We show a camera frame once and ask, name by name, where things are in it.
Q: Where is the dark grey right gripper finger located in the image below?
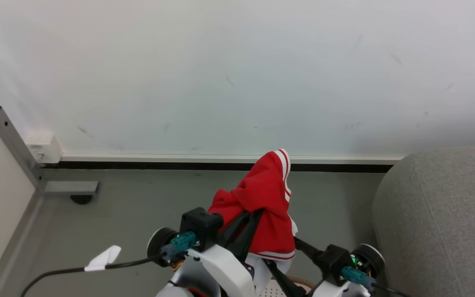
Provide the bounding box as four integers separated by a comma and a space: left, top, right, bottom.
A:
294, 237, 325, 262
263, 259, 306, 297

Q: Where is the white cable tag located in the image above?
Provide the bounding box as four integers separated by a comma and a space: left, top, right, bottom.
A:
84, 245, 122, 272

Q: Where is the teal left cable connector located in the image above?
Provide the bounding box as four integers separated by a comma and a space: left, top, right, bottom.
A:
161, 231, 197, 262

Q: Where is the teal cable connector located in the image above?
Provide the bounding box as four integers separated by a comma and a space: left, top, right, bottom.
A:
341, 266, 376, 290
161, 231, 197, 262

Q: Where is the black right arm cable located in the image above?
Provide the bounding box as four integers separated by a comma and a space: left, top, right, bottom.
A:
369, 282, 412, 297

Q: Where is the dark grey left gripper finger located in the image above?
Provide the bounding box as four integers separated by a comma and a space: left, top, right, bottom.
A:
231, 209, 265, 263
217, 211, 252, 249

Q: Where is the black round left gripper body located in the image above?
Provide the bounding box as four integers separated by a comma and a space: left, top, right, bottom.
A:
147, 227, 181, 267

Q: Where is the grey fabric sofa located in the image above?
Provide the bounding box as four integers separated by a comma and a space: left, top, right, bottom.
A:
372, 146, 475, 297

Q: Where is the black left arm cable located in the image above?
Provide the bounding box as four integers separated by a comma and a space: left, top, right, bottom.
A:
20, 254, 168, 297

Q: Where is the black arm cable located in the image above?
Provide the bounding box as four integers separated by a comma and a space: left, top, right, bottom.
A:
20, 254, 168, 297
369, 282, 412, 297

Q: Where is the white wall socket box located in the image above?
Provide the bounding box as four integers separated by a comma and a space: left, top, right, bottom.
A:
24, 132, 63, 164

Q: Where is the white perforated basket brown rim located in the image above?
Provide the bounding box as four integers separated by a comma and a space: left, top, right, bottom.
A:
260, 277, 316, 297

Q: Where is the red garment with white stripes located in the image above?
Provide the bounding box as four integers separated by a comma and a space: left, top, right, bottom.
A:
208, 149, 299, 289

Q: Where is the teal right cable connector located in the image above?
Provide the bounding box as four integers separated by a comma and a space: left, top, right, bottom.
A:
341, 266, 376, 290

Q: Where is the white and black baseboard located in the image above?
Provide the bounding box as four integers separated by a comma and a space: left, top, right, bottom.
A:
41, 153, 404, 173

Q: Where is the black round right gripper body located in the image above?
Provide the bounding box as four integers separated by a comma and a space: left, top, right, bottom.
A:
350, 243, 386, 278

